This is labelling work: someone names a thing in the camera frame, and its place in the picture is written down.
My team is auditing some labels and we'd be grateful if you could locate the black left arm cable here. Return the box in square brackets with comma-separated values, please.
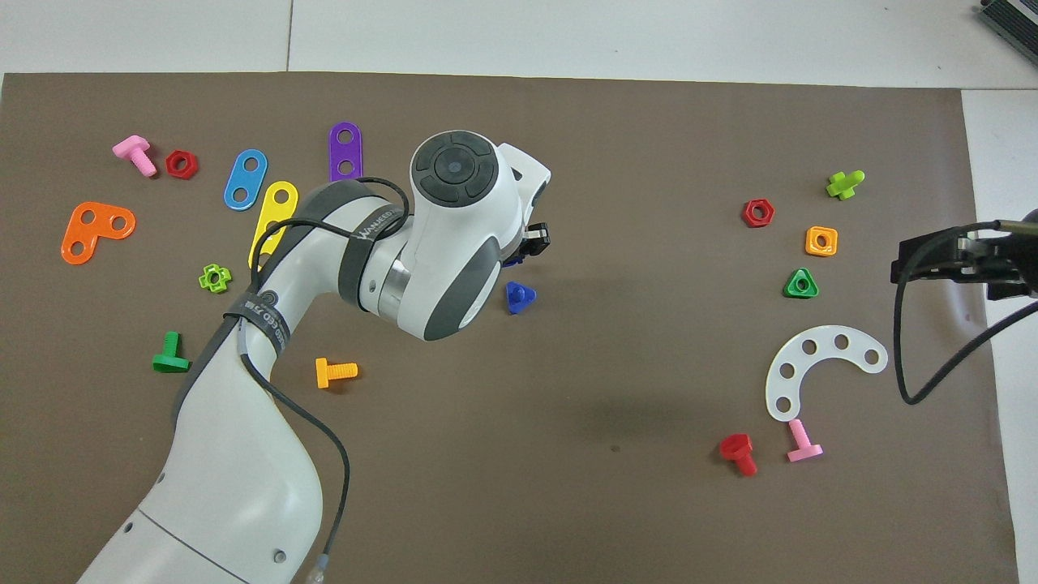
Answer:
[239, 177, 414, 584]

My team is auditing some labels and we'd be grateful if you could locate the purple four-hole plate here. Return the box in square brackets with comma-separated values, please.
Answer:
[328, 122, 363, 183]

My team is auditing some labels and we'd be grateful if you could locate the white curved hole plate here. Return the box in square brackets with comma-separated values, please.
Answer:
[765, 325, 890, 423]

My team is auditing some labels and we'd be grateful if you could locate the red plastic screw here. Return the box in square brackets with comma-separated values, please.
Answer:
[719, 433, 759, 478]

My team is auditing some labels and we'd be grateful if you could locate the pink plastic screw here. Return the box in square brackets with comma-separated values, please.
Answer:
[112, 135, 158, 178]
[786, 419, 824, 464]

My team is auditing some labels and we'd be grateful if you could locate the green plastic screw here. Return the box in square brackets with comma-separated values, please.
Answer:
[152, 331, 192, 374]

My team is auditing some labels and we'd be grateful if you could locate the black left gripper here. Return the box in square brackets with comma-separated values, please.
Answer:
[521, 222, 553, 260]

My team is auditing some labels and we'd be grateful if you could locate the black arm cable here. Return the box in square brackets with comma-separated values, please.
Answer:
[892, 219, 1038, 406]
[239, 177, 414, 584]

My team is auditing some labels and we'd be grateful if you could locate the lime cross-head screw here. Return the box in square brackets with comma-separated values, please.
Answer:
[826, 170, 866, 201]

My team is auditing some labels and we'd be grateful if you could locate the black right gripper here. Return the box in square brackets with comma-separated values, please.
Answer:
[890, 230, 1038, 303]

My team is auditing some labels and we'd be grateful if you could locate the orange plastic screw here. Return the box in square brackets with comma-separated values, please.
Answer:
[315, 358, 359, 390]

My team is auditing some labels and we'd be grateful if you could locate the orange heart plate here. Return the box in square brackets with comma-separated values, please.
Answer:
[61, 201, 137, 266]

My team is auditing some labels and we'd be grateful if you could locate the blue two-hole plate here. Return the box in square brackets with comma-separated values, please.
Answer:
[223, 148, 269, 212]

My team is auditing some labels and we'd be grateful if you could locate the dark ribbed device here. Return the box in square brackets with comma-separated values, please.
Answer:
[977, 0, 1038, 43]

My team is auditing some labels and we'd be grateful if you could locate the brown table mat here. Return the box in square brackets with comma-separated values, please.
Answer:
[0, 71, 1021, 584]

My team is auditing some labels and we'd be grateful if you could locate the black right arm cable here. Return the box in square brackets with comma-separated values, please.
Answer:
[892, 219, 1038, 406]

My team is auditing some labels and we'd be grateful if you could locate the yellow three-hole plate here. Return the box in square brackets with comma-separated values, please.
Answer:
[247, 180, 299, 268]

